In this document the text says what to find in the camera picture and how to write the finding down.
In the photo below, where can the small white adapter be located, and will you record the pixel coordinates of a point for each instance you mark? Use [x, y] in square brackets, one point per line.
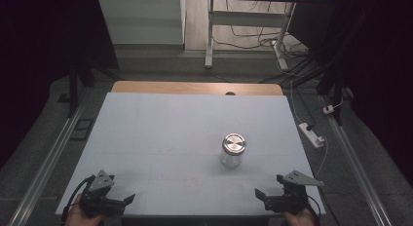
[328, 109]

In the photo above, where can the white table cover sheet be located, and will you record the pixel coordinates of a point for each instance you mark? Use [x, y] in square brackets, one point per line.
[162, 138]

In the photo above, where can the black floor plate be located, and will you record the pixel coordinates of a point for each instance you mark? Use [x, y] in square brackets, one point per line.
[82, 129]

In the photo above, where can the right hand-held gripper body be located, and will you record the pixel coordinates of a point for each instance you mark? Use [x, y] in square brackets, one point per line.
[293, 196]

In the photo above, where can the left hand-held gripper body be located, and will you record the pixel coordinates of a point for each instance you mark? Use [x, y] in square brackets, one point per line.
[97, 200]

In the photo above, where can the person's right hand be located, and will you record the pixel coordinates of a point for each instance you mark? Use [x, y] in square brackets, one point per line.
[298, 219]

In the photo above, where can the black metal stand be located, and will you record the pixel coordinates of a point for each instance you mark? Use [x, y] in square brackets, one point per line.
[337, 89]
[73, 86]

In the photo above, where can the metal floor rail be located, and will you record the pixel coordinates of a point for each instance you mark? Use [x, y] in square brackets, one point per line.
[48, 164]
[357, 167]

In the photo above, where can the dark curtain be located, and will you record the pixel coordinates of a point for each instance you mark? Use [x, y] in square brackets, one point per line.
[376, 57]
[39, 50]

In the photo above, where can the person's left hand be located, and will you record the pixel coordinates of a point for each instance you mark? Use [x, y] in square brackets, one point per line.
[79, 218]

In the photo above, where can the white power strip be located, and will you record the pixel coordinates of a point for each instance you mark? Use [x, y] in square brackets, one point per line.
[310, 135]

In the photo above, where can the white desk frame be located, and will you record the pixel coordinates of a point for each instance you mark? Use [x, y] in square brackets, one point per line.
[246, 18]

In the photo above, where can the round steel jar lid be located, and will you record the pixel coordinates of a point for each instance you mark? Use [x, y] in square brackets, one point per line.
[234, 143]

